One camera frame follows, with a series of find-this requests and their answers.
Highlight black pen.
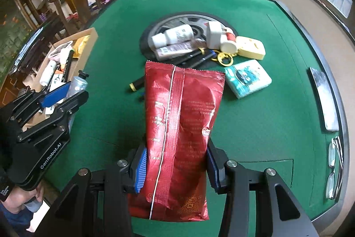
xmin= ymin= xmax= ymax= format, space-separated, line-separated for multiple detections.
xmin=172 ymin=49 xmax=206 ymax=63
xmin=190 ymin=51 xmax=216 ymax=68

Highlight wooden chair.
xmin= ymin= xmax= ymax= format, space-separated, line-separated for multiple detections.
xmin=47 ymin=0 xmax=99 ymax=32

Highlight yellow ring scissors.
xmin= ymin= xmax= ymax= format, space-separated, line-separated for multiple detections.
xmin=201 ymin=49 xmax=238 ymax=67

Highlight white tube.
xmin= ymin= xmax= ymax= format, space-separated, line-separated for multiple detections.
xmin=39 ymin=60 xmax=57 ymax=86

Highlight yellow cloth pouch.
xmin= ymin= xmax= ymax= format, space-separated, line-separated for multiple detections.
xmin=73 ymin=35 xmax=91 ymax=56

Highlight round table centre panel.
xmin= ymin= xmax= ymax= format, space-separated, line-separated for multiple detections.
xmin=139 ymin=13 xmax=238 ymax=60

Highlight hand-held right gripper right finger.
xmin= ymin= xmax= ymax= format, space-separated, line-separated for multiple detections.
xmin=207 ymin=138 xmax=319 ymax=237

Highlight person's left hand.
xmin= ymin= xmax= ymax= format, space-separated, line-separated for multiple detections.
xmin=7 ymin=186 xmax=45 ymax=213

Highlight pink clear pencil case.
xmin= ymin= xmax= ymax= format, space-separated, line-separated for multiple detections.
xmin=48 ymin=41 xmax=74 ymax=60

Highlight black wrist strap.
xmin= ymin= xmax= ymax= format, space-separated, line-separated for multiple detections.
xmin=0 ymin=177 xmax=16 ymax=201

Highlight white roll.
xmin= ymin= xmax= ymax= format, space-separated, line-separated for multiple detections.
xmin=165 ymin=24 xmax=195 ymax=44

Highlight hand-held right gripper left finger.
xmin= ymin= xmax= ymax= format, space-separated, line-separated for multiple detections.
xmin=41 ymin=147 xmax=149 ymax=237

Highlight white charger adapter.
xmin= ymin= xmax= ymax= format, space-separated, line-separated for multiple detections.
xmin=207 ymin=21 xmax=231 ymax=49

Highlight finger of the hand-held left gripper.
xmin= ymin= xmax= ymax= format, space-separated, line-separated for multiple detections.
xmin=6 ymin=82 xmax=72 ymax=128
xmin=17 ymin=90 xmax=89 ymax=143

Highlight person's blue trousers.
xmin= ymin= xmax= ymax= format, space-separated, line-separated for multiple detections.
xmin=0 ymin=205 xmax=32 ymax=230

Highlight black yellow marker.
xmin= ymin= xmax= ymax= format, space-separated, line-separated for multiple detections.
xmin=129 ymin=76 xmax=145 ymax=92

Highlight silver tube black cap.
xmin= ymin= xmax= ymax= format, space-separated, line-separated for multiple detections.
xmin=65 ymin=70 xmax=89 ymax=100

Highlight silver table edge slot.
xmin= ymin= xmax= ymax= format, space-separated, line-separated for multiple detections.
xmin=308 ymin=67 xmax=340 ymax=132

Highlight pink brown packet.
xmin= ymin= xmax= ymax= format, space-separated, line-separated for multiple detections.
xmin=155 ymin=41 xmax=207 ymax=61

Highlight teal tissue pack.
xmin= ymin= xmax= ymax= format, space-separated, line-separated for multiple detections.
xmin=224 ymin=60 xmax=272 ymax=99

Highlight cream plastic case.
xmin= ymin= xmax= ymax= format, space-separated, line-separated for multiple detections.
xmin=235 ymin=36 xmax=266 ymax=60

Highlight white bottle red label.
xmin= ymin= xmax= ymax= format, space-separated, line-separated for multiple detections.
xmin=220 ymin=32 xmax=238 ymax=54

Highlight red snack bag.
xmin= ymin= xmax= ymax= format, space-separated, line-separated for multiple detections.
xmin=128 ymin=61 xmax=226 ymax=222

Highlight cardboard box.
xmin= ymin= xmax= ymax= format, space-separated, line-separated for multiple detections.
xmin=21 ymin=27 xmax=99 ymax=132

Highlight white blue small box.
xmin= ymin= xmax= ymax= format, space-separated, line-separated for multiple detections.
xmin=50 ymin=74 xmax=70 ymax=88

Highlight small white bottle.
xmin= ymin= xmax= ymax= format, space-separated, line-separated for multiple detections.
xmin=151 ymin=32 xmax=168 ymax=48

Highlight eyeglasses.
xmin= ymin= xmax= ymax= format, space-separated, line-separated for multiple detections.
xmin=325 ymin=135 xmax=344 ymax=200

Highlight black side table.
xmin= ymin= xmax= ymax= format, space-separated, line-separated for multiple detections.
xmin=10 ymin=13 xmax=65 ymax=76

